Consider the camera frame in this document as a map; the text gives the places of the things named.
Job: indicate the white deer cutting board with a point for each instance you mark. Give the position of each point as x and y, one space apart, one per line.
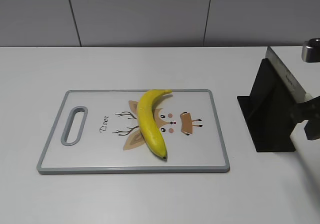
96 131

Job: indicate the black knife stand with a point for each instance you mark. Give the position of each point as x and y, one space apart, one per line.
266 111

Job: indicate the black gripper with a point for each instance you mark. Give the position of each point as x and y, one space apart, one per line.
309 111

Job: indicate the yellow plastic banana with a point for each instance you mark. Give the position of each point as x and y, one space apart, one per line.
147 123

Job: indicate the white handled kitchen knife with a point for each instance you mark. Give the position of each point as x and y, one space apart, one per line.
289 80

